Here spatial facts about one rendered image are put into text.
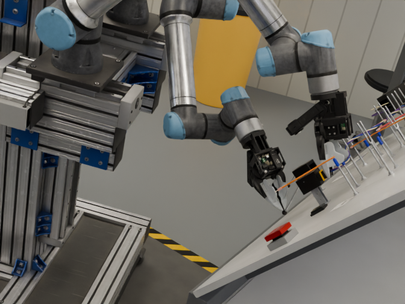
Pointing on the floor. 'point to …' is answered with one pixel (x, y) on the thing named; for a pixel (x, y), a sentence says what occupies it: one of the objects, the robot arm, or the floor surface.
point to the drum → (223, 56)
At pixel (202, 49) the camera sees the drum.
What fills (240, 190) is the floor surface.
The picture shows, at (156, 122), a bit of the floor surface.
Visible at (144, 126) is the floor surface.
